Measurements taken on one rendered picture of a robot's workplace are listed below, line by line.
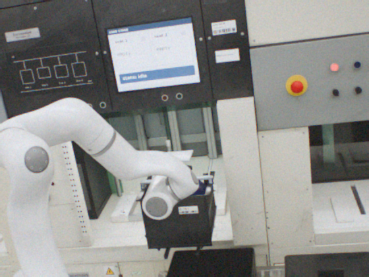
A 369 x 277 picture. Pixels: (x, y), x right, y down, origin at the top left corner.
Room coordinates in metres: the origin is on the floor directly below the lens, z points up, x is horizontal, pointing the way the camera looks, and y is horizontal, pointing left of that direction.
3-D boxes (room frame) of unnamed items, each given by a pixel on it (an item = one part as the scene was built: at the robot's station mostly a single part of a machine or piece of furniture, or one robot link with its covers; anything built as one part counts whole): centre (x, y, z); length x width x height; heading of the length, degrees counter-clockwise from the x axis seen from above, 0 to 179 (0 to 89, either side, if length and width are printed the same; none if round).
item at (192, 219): (1.61, -0.05, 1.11); 0.24 x 0.20 x 0.32; 76
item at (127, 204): (2.12, 0.11, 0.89); 0.22 x 0.21 x 0.04; 167
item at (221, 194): (2.05, -0.16, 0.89); 0.22 x 0.21 x 0.04; 167
